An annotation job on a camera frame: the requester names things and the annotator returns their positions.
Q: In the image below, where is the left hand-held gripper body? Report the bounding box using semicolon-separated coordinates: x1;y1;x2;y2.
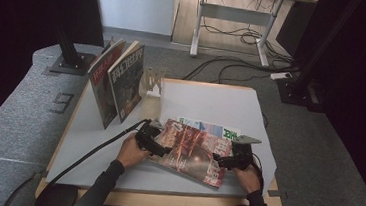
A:
133;116;168;153

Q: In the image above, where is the black metal stand, square base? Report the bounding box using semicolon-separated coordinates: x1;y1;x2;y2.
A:
48;20;99;78

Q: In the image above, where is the light grey table sheet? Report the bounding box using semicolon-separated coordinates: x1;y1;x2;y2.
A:
44;71;285;205

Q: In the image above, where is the black floor cable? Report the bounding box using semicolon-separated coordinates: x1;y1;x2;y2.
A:
181;51;301;92

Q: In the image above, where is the dark blue illustrated magazine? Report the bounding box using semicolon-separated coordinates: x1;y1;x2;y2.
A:
102;37;148;126

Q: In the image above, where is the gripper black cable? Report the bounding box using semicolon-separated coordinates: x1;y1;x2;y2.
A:
248;152;268;191
2;106;151;206

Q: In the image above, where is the black curtain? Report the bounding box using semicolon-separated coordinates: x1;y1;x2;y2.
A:
0;0;109;153
280;0;366;206

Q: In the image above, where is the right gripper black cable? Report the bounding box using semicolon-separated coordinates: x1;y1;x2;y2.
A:
248;152;268;191

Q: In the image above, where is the wooden table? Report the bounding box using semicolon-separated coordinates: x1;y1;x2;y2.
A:
34;67;296;206

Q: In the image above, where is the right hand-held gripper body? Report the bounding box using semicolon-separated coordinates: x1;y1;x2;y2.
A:
227;133;263;174

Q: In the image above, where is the white-legged desk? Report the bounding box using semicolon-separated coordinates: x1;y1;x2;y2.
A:
188;0;319;72

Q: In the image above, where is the wooden book rack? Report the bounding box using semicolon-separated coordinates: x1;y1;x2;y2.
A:
97;35;170;124

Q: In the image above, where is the black cable tangle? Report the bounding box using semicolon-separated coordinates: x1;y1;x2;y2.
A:
197;15;296;65

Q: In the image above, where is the white power strip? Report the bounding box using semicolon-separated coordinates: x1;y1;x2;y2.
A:
269;70;294;83

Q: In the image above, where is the red-brown illustrated magazine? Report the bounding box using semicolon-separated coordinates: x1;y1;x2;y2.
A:
144;115;236;191

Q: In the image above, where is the black metal stand, slanted post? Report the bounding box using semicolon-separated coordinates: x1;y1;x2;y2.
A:
272;0;365;116

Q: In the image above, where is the thick white book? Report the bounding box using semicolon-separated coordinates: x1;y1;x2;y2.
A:
175;116;243;143

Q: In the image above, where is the person's left hand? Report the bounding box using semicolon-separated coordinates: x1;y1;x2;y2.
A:
115;132;155;172

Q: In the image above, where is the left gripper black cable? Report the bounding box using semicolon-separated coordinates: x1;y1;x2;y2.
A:
2;106;151;206

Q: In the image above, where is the grey tape strip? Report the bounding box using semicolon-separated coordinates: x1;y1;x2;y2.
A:
32;168;49;179
266;189;289;199

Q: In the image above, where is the grey magazine with red banner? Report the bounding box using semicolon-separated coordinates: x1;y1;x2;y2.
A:
81;35;128;132

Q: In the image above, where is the person's right hand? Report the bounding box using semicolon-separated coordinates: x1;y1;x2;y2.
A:
231;163;265;196

